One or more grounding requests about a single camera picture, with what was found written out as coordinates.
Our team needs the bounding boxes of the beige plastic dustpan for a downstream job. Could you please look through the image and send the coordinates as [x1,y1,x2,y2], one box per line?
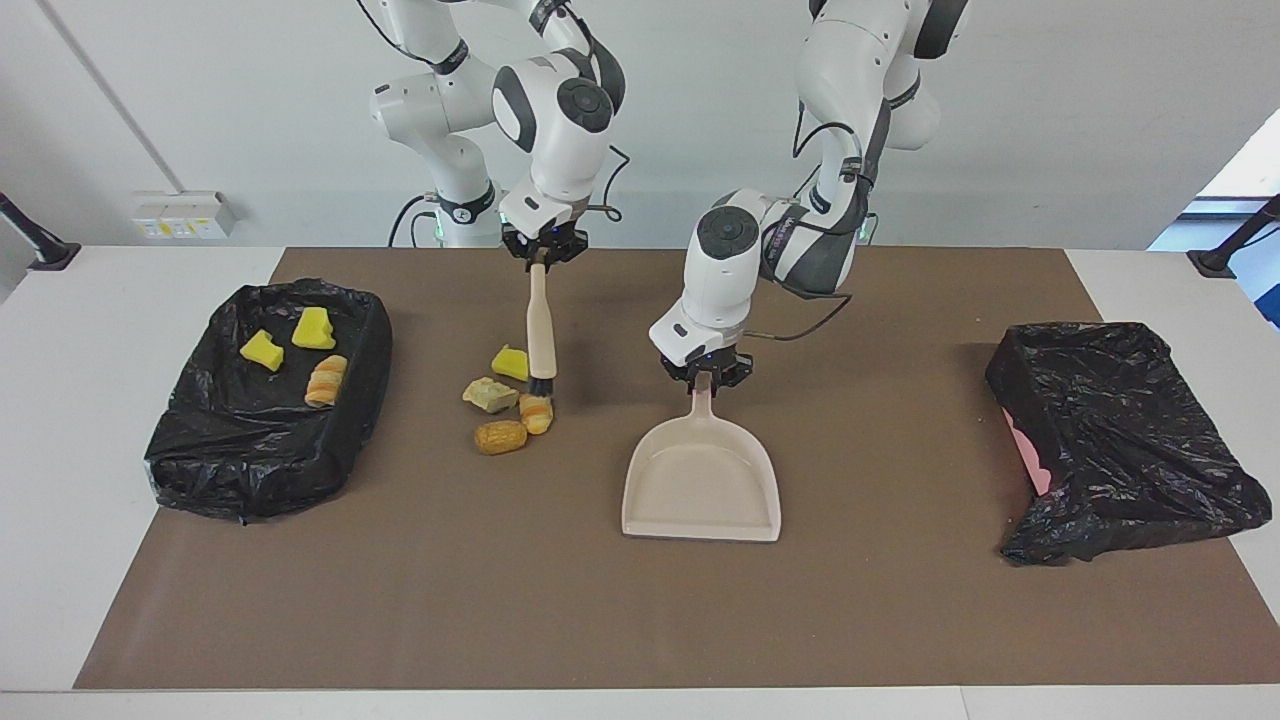
[621,388,782,544]

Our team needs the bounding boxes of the pale greenish toy bread chunk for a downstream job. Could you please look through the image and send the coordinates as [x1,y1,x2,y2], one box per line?
[462,377,521,415]

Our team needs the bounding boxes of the brown toy bread roll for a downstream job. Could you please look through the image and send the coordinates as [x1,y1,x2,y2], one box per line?
[473,420,529,457]

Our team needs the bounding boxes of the pale toy bread striped side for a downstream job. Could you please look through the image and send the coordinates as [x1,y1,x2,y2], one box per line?
[304,354,349,409]

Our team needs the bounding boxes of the pink plastic bin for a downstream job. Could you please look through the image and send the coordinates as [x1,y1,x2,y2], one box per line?
[1003,408,1054,498]

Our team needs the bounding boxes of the right black-bagged bin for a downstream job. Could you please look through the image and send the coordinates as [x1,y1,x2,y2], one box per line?
[143,279,393,525]

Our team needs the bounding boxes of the black-bagged bin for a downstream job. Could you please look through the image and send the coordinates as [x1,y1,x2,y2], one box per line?
[143,279,393,525]
[985,321,1274,567]

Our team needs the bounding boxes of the left black-bagged bin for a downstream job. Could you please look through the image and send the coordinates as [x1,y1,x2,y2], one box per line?
[985,321,1274,567]

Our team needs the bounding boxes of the brown table mat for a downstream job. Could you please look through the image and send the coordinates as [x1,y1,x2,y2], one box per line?
[73,247,1280,691]

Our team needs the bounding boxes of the bright window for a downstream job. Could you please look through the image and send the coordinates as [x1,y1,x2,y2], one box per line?
[1148,108,1280,329]

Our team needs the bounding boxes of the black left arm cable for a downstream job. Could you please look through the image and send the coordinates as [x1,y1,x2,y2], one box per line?
[745,95,883,344]

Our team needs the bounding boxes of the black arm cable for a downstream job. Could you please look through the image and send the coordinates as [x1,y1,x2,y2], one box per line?
[355,0,629,224]
[745,95,883,344]

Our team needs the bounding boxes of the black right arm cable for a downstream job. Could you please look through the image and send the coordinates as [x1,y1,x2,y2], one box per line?
[355,0,629,224]

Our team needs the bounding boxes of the black base cable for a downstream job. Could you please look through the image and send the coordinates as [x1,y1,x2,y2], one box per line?
[388,195,441,248]

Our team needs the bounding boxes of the white wall outlet box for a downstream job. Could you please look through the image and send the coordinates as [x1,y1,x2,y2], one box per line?
[133,190,241,241]

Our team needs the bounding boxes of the white wall conduit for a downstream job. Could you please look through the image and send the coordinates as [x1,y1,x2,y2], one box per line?
[38,0,189,193]

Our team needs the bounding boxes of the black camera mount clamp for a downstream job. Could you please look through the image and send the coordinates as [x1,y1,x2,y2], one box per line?
[1187,195,1280,279]
[0,192,81,272]

